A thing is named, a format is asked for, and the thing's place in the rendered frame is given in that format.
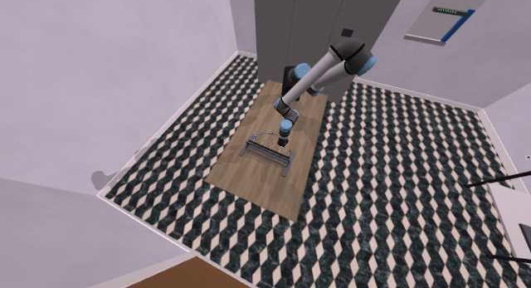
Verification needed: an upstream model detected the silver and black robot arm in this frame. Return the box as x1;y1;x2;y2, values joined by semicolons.
273;37;376;139

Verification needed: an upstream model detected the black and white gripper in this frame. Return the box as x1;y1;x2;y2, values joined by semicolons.
277;138;288;147

